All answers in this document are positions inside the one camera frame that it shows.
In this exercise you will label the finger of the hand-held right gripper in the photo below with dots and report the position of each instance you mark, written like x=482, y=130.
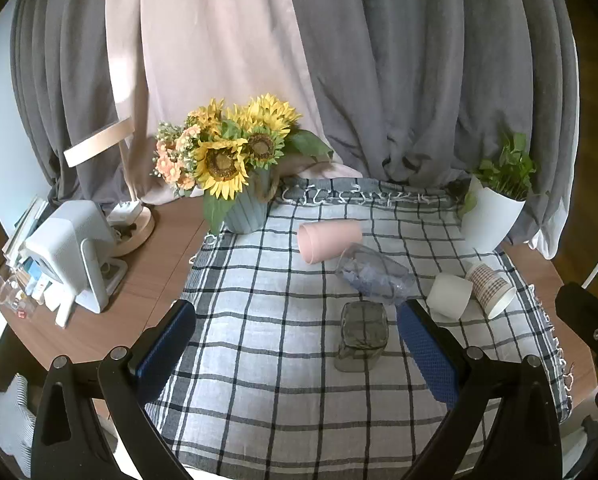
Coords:
x=591, y=317

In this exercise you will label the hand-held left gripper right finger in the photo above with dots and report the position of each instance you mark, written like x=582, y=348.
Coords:
x=427, y=355

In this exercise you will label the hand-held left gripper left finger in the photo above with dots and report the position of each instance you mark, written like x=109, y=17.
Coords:
x=165, y=347

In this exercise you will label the white cup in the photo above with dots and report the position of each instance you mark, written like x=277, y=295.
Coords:
x=449, y=296

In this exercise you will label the smoky grey square glass cup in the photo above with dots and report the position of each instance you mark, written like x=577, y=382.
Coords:
x=361, y=335

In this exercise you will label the checked brown paper cup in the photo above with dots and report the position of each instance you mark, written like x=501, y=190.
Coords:
x=494, y=287

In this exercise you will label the clear blue plastic cup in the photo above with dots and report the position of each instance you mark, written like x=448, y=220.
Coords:
x=374, y=275

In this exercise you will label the pink cup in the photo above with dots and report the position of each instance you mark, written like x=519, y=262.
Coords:
x=331, y=240

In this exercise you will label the black white checked tablecloth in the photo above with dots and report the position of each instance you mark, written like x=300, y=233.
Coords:
x=259, y=310

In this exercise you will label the white plant pot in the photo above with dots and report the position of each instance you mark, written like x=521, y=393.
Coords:
x=489, y=220

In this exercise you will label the white power adapter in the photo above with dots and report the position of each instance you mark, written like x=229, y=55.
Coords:
x=126, y=210

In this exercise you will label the white projector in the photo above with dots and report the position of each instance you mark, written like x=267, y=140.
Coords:
x=64, y=245

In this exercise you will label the grey-blue ribbed vase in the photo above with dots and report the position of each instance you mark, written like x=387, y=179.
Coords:
x=245, y=215

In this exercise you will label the white striped cloth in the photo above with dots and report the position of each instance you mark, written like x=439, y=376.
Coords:
x=16, y=425

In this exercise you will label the green leafy plant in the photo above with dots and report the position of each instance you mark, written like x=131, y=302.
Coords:
x=511, y=170

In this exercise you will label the clear plastic container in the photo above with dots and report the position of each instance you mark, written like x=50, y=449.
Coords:
x=6, y=290

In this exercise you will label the stack of books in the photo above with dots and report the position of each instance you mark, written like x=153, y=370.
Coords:
x=26, y=230

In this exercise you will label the sunflower bouquet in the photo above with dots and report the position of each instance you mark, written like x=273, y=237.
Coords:
x=224, y=160

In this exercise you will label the wooden desk lamp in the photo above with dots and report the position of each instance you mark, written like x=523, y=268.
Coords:
x=96, y=142

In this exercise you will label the grey curtain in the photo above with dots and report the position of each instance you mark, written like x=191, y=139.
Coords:
x=64, y=75
x=429, y=70

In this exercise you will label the pale pink curtain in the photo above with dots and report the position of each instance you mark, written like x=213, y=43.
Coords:
x=214, y=35

